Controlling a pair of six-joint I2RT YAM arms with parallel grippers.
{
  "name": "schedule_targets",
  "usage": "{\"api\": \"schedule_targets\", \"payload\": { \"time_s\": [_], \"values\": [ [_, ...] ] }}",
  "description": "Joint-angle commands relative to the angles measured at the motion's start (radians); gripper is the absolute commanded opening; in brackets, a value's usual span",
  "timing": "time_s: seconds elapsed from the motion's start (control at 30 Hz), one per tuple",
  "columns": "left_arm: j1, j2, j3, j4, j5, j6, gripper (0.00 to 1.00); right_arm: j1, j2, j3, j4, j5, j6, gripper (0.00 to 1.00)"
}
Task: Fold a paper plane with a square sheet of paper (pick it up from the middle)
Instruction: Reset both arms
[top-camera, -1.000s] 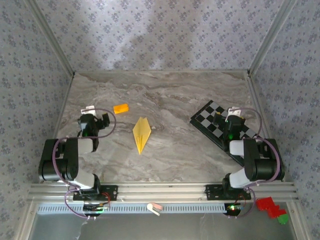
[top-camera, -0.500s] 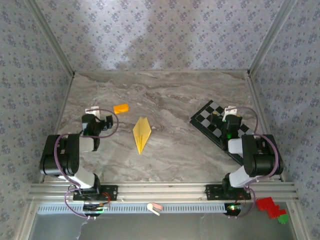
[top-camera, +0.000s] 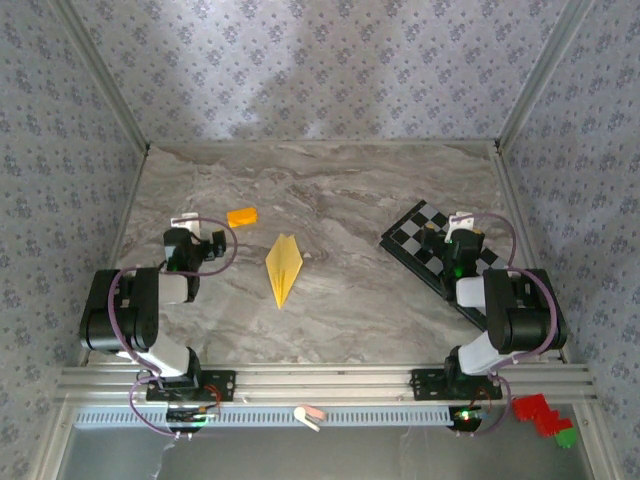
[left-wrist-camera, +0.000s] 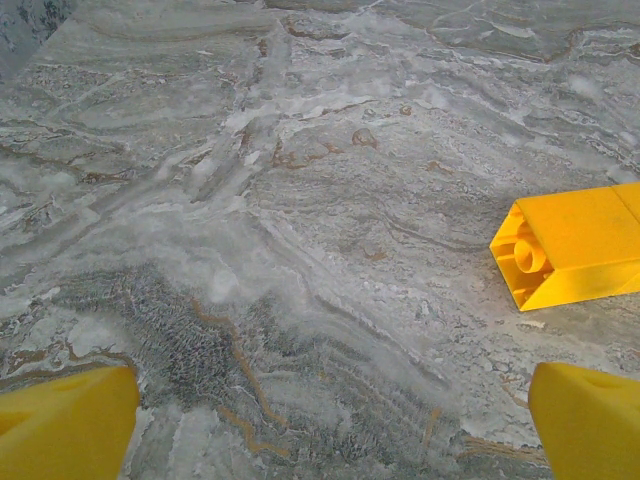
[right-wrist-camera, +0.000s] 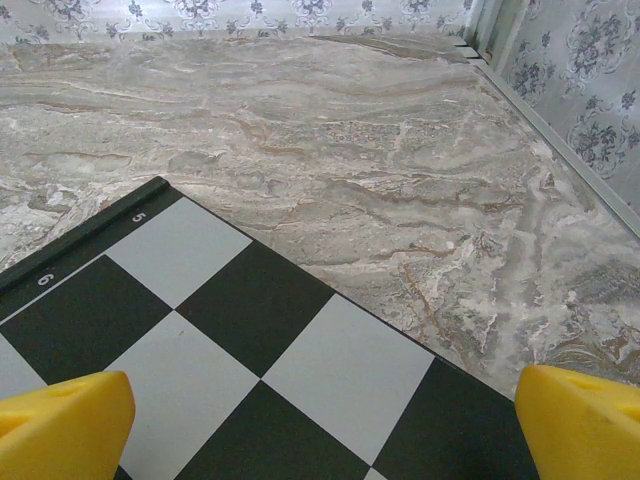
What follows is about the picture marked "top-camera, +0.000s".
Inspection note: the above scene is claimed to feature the orange rectangular block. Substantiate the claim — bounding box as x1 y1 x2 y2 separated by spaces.
226 207 260 230

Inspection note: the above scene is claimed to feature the black grey chessboard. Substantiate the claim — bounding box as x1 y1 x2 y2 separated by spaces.
380 199 511 332

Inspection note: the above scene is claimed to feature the aluminium frame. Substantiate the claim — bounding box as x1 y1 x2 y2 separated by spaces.
29 0 621 480

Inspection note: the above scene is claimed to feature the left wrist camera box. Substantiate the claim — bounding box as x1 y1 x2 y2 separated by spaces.
164 213 202 254

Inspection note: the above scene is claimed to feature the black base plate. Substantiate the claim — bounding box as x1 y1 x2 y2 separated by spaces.
410 368 504 401
145 368 237 404

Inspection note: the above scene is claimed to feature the yellow paper sheet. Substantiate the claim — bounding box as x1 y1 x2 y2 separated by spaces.
265 233 305 311

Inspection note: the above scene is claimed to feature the red toy brick stack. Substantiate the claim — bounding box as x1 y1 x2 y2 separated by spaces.
510 393 574 439

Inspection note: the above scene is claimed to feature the pink white clip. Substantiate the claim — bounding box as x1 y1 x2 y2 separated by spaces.
293 404 327 433

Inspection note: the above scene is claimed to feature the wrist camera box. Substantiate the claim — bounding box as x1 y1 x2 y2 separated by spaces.
446 212 484 254
164 213 202 254

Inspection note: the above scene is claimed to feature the small circuit board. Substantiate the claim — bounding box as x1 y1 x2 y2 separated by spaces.
165 405 222 432
448 405 489 432

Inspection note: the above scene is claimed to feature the grey slotted cable duct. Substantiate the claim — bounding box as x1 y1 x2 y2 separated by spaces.
72 405 459 429

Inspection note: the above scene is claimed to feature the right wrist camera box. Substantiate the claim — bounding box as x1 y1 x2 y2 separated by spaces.
446 212 484 254

